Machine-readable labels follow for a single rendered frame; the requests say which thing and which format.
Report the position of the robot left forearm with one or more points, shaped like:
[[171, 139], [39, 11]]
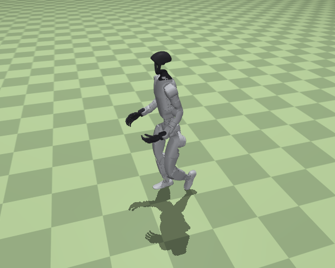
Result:
[[172, 124]]

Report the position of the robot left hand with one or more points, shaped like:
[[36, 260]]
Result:
[[154, 138]]

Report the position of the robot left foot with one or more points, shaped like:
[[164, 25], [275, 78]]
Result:
[[189, 183]]

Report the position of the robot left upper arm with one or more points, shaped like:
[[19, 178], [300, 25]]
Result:
[[172, 93]]

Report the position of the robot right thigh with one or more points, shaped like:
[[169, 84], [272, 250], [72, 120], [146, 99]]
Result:
[[158, 146]]

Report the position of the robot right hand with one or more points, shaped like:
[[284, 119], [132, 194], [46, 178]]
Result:
[[134, 116]]

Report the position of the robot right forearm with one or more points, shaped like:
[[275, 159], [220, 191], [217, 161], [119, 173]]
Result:
[[150, 107]]

